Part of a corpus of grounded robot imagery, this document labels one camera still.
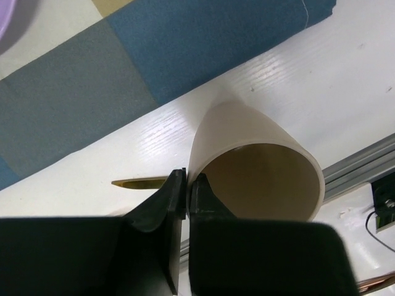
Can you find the gold knife green handle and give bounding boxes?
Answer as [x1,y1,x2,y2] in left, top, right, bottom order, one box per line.
[111,176,167,190]

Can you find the blue tan checked placemat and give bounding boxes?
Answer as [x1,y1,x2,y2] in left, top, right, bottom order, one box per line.
[1,1,336,189]

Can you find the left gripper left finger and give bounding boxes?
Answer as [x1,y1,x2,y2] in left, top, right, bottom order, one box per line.
[1,169,186,295]

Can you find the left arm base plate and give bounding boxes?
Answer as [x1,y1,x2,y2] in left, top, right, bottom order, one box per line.
[372,174,394,232]

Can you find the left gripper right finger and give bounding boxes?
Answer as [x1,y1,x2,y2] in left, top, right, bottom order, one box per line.
[189,174,359,295]

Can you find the beige paper cup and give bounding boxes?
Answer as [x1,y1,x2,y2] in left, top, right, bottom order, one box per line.
[188,101,325,221]

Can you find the purple plate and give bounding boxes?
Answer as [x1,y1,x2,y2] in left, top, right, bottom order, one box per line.
[1,0,41,54]

